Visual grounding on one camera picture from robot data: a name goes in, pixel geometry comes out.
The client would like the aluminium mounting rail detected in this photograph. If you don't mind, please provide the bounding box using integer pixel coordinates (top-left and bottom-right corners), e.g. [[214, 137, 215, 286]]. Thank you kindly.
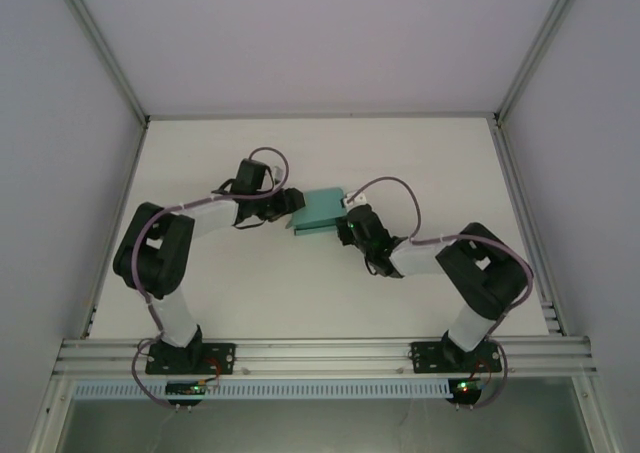
[[53, 336, 597, 378]]

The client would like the aluminium side rail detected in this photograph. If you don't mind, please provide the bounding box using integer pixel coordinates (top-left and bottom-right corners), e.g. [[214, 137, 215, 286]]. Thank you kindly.
[[79, 117, 150, 340], [490, 116, 569, 337]]

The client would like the teal cloth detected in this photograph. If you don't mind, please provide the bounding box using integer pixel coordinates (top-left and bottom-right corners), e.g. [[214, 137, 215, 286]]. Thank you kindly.
[[285, 186, 348, 238]]

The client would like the grey metal panel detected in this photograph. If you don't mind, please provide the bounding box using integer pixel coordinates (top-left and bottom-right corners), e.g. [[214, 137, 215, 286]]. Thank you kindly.
[[62, 396, 584, 453]]

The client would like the aluminium frame post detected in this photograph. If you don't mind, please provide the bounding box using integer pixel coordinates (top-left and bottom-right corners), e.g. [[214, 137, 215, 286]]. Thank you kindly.
[[492, 0, 587, 126], [53, 0, 152, 126]]

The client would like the black base plate left arm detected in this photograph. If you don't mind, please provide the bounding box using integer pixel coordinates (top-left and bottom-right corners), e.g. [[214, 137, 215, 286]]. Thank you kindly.
[[144, 341, 237, 376]]

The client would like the slotted pale blue cable duct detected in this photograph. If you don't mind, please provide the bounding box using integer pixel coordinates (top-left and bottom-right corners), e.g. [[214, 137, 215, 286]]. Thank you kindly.
[[72, 378, 452, 401]]

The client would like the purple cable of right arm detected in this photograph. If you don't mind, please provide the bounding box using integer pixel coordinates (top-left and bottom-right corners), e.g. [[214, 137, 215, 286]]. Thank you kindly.
[[347, 174, 534, 410]]

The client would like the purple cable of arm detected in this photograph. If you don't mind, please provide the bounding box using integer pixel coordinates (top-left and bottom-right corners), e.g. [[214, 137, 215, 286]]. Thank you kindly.
[[347, 174, 534, 410], [129, 145, 292, 410]]

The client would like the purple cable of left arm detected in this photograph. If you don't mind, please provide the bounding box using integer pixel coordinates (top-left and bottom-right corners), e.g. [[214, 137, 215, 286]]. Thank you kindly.
[[129, 145, 292, 410]]

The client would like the black wrist cable left arm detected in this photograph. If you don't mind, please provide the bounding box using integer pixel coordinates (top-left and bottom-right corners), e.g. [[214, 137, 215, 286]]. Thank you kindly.
[[231, 215, 274, 232]]

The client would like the circuit board under left arm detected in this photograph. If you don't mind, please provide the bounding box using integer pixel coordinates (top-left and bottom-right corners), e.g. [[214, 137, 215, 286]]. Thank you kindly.
[[164, 380, 207, 398]]

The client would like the circuit board under right arm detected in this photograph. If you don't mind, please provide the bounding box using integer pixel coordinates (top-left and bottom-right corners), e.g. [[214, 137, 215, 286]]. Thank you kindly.
[[450, 378, 485, 395]]

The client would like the black base plate right arm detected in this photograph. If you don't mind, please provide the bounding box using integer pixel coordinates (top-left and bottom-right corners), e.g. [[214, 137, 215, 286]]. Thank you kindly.
[[409, 339, 504, 375]]

